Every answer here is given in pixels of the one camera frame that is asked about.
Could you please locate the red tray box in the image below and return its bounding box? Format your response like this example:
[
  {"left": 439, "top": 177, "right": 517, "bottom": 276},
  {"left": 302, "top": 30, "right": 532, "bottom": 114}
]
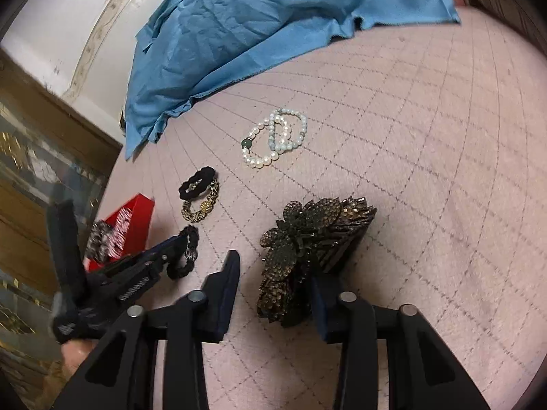
[{"left": 83, "top": 193, "right": 155, "bottom": 273}]

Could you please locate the wooden glass wardrobe door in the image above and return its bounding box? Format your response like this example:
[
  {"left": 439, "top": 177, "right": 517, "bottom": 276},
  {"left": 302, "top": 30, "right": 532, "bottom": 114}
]
[{"left": 1, "top": 52, "right": 121, "bottom": 409}]

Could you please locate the brown beaded hair clip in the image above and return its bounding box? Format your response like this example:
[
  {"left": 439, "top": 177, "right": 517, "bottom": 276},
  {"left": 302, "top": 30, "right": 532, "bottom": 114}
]
[{"left": 257, "top": 197, "right": 377, "bottom": 328}]

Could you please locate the pale green bead bracelet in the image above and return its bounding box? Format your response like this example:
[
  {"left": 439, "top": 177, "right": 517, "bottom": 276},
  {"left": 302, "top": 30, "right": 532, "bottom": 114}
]
[{"left": 268, "top": 108, "right": 309, "bottom": 153}]

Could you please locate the leopard print scrunchie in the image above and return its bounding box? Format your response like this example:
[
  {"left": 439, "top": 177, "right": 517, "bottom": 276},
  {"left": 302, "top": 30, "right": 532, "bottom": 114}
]
[{"left": 181, "top": 178, "right": 220, "bottom": 224}]

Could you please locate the person's left hand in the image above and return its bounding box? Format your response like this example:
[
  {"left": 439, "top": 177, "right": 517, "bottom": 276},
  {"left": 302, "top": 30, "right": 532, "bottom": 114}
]
[{"left": 60, "top": 339, "right": 97, "bottom": 380}]

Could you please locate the black velvet scrunchie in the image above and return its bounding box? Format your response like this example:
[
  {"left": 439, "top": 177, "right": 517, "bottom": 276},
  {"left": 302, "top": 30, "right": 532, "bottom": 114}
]
[{"left": 178, "top": 167, "right": 216, "bottom": 201}]

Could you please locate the black wavy hair band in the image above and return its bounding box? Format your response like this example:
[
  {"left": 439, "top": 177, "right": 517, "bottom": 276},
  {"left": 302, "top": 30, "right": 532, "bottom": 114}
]
[{"left": 166, "top": 225, "right": 199, "bottom": 281}]

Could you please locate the red dotted scrunchie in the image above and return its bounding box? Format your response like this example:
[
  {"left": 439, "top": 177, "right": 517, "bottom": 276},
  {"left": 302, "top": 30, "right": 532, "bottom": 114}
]
[{"left": 85, "top": 207, "right": 133, "bottom": 265}]

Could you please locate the white pearl bracelet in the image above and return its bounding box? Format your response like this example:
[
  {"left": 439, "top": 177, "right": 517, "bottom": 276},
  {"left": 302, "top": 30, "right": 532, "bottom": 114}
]
[{"left": 240, "top": 112, "right": 294, "bottom": 170}]

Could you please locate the pink quilted mattress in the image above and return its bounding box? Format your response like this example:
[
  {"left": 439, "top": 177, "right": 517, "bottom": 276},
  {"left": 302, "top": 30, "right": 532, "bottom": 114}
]
[{"left": 99, "top": 8, "right": 546, "bottom": 409}]

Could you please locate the blue cloth sheet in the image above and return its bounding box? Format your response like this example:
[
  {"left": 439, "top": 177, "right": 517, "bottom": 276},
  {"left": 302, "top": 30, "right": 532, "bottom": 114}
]
[{"left": 124, "top": 0, "right": 459, "bottom": 156}]

